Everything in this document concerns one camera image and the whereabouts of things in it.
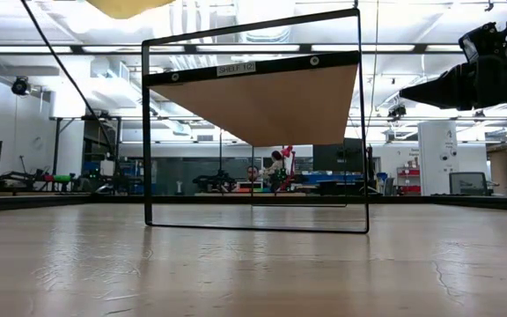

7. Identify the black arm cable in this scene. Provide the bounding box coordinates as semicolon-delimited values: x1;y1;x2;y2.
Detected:
18;0;121;159

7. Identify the black aluminium table frame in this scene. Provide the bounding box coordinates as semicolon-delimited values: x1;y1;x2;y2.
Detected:
0;192;507;214

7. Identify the black background monitor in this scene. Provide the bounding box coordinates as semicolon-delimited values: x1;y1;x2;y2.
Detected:
312;137;365;173

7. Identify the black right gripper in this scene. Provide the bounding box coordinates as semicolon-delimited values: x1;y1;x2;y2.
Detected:
399;51;507;112

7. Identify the yellow plastic tray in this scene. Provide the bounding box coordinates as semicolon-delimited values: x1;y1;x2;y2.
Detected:
84;0;178;20

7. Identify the black ceiling camera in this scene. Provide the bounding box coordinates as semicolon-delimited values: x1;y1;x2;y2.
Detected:
10;75;32;97

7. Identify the wooden riser with black frame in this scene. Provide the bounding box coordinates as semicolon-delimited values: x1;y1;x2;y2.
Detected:
141;7;371;235

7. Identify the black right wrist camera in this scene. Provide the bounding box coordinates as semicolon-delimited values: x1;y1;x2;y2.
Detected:
459;20;502;63

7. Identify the white round column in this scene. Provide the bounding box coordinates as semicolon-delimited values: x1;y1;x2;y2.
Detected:
417;120;460;197

